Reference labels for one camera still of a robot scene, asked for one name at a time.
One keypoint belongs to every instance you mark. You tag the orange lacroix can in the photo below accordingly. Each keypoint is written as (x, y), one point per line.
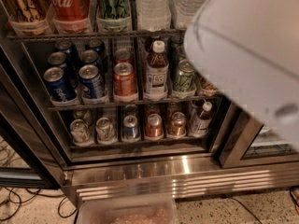
(31, 14)
(207, 88)

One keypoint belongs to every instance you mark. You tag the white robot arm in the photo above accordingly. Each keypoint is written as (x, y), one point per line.
(249, 49)

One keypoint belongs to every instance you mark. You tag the orange can bottom shelf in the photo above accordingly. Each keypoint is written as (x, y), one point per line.
(177, 124)

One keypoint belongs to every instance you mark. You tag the red Coca-Cola can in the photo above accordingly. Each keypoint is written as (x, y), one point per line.
(70, 14)

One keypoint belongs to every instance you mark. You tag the orange soda can rear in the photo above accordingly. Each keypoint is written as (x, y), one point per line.
(124, 55)

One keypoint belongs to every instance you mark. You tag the white can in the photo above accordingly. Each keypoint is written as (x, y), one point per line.
(105, 131)
(81, 133)

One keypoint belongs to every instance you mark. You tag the clear plastic bin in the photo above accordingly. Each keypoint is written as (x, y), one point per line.
(139, 209)

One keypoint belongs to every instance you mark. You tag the green LaCroix can top shelf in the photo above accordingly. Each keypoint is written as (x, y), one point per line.
(113, 15)

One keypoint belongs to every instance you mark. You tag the orange soda can front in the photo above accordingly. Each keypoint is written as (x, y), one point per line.
(124, 81)

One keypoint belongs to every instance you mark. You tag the brown tea bottle middle shelf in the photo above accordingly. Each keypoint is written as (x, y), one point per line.
(156, 71)

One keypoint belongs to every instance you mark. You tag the blue can bottom shelf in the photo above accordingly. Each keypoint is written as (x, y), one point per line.
(130, 128)

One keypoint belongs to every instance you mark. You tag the blue pepsi can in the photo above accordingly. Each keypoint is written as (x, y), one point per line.
(100, 48)
(59, 86)
(91, 57)
(92, 82)
(69, 48)
(59, 59)

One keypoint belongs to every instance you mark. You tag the green LaCroix can middle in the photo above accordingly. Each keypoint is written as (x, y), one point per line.
(179, 55)

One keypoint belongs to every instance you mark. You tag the glass fridge door right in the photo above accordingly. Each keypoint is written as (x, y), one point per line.
(248, 142)

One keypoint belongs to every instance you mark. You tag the stainless steel fridge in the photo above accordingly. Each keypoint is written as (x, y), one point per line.
(38, 129)

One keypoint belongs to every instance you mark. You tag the blue Pepsi can rear right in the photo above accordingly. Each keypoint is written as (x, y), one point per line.
(100, 48)

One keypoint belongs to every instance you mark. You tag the blue Pepsi can middle left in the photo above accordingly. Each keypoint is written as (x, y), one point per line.
(59, 59)

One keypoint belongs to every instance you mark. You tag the blue Pepsi can front right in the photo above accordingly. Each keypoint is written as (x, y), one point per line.
(92, 82)

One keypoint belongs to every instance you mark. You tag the green LaCroix can front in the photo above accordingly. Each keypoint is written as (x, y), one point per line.
(183, 85)

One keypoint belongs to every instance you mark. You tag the orange soda can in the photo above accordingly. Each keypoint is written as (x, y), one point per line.
(124, 55)
(124, 81)

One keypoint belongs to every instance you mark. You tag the white can bottom left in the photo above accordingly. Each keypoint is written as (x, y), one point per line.
(81, 133)

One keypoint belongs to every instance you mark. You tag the blue Pepsi can front left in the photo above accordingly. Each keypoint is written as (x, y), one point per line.
(59, 86)

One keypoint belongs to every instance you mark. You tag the brown tea bottle shelf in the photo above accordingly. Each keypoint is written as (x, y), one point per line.
(156, 71)
(201, 120)

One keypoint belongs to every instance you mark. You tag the red can bottom shelf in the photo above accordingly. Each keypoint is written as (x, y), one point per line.
(154, 126)

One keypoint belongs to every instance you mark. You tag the clear water bottle left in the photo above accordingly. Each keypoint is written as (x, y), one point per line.
(153, 15)

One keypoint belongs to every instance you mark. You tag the blue Pepsi can rear left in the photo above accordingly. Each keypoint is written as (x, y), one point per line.
(69, 48)

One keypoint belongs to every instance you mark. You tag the clear water bottle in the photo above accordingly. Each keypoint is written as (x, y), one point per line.
(153, 15)
(183, 11)

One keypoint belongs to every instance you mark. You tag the blue Pepsi can middle right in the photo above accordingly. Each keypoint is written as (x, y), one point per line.
(91, 57)

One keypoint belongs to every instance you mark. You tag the brown tea bottle bottom shelf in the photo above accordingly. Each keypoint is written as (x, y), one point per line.
(201, 120)

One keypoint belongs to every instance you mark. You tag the green LaCroix can rear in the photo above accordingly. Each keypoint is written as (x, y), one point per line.
(174, 41)

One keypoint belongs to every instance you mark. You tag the clear water bottle right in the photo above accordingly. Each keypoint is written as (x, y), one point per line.
(183, 11)

